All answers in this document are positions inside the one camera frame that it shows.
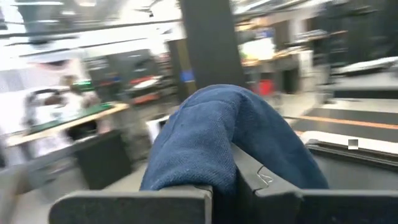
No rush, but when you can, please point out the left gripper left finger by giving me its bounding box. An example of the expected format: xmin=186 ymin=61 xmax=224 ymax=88
xmin=48 ymin=185 xmax=213 ymax=224

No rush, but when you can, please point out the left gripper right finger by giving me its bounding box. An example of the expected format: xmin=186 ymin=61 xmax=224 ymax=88
xmin=231 ymin=144 xmax=398 ymax=224

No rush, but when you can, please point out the navy blue towel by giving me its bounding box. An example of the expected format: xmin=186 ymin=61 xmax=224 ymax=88
xmin=139 ymin=83 xmax=330 ymax=195

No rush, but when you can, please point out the black bin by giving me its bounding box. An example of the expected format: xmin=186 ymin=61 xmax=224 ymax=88
xmin=73 ymin=132 xmax=133 ymax=190

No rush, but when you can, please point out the wooden table green mat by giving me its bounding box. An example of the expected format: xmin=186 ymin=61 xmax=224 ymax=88
xmin=5 ymin=101 xmax=131 ymax=147

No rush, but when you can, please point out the black divider panel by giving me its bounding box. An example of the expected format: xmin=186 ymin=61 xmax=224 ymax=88
xmin=179 ymin=0 xmax=247 ymax=91

